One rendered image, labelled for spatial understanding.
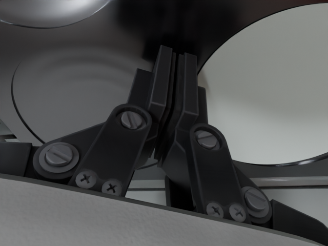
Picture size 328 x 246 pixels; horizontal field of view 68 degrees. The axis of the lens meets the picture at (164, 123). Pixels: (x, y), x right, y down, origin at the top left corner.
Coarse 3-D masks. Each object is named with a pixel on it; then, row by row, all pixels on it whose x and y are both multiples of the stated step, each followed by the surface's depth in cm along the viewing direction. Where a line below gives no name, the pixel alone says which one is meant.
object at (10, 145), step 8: (0, 144) 6; (8, 144) 6; (16, 144) 6; (24, 144) 6; (0, 152) 6; (8, 152) 6; (16, 152) 6; (24, 152) 6; (32, 152) 6; (0, 160) 6; (8, 160) 6; (16, 160) 6; (24, 160) 6; (32, 160) 6; (0, 168) 6; (8, 168) 6; (16, 168) 6; (24, 168) 6; (32, 168) 6; (24, 176) 6; (32, 176) 6
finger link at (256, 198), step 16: (176, 64) 10; (192, 64) 10; (176, 80) 9; (192, 80) 9; (176, 96) 8; (192, 96) 8; (176, 112) 8; (192, 112) 8; (176, 128) 8; (160, 144) 9; (176, 144) 8; (160, 160) 9; (176, 160) 8; (176, 176) 8; (240, 176) 7; (256, 192) 7; (256, 208) 6; (256, 224) 6
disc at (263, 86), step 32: (256, 32) 10; (288, 32) 10; (320, 32) 10; (224, 64) 11; (256, 64) 11; (288, 64) 11; (320, 64) 11; (224, 96) 12; (256, 96) 12; (288, 96) 12; (320, 96) 12; (224, 128) 14; (256, 128) 14; (288, 128) 14; (320, 128) 13; (256, 160) 16; (288, 160) 16
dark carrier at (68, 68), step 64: (0, 0) 10; (64, 0) 10; (128, 0) 10; (192, 0) 9; (256, 0) 9; (320, 0) 9; (0, 64) 12; (64, 64) 12; (128, 64) 12; (64, 128) 15
